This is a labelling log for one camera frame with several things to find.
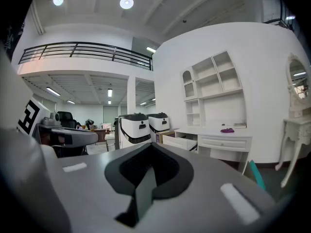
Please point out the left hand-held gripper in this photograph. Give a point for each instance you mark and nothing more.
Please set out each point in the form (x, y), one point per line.
(26, 169)

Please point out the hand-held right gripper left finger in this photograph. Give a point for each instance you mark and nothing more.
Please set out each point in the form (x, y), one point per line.
(87, 190)

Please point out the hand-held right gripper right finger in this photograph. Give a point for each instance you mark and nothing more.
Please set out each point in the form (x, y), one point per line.
(206, 198)

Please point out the white desk with drawers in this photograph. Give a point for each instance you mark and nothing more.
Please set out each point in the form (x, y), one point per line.
(226, 131)

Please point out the wide shallow white drawer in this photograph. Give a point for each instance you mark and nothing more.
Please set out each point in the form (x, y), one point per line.
(223, 143)

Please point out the brown office desk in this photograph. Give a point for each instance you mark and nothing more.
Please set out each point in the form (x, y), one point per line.
(102, 132)

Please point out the black office chair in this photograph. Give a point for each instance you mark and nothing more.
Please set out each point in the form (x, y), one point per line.
(66, 119)

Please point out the white black-trimmed robot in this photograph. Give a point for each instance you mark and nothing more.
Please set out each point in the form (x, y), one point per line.
(131, 130)
(158, 127)

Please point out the group of ceiling tube lights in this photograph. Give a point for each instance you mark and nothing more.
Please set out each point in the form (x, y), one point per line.
(109, 92)

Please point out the teal plastic item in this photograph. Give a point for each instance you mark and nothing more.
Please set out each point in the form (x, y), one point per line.
(257, 175)

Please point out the purple cloth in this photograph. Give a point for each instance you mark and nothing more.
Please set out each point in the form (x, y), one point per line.
(227, 130)

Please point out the white shelf hutch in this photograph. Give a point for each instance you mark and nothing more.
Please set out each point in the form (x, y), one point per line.
(223, 110)

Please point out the black metal railing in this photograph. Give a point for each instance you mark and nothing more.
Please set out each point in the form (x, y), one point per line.
(281, 21)
(80, 48)

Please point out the white vanity table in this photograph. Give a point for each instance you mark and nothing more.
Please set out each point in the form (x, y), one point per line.
(297, 135)

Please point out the black star-print shirt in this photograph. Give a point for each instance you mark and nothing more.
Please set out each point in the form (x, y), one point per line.
(9, 40)

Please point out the oval vanity mirror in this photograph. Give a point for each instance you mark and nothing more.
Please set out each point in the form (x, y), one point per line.
(297, 81)

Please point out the left hand-held gripper camera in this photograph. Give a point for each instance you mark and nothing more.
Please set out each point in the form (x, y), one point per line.
(51, 121)

